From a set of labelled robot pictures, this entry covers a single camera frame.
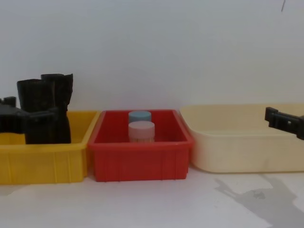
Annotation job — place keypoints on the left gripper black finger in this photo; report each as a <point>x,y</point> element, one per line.
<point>9,118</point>
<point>42,116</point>

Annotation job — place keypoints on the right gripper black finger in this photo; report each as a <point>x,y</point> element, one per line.
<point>285,123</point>

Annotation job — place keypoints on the black rolled bag bundle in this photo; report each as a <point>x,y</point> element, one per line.
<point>62,90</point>
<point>40,95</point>

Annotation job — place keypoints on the yellow plastic bin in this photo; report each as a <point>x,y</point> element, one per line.
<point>47,161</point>

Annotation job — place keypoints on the cream plastic basin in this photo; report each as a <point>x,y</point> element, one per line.
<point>237,154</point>

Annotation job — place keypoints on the jar with blue lid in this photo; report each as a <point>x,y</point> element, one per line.
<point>140,116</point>

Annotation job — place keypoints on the jar with pink lid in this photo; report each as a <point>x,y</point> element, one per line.
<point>141,129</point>

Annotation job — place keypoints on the red plastic bin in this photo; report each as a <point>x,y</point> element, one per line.
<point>140,161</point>

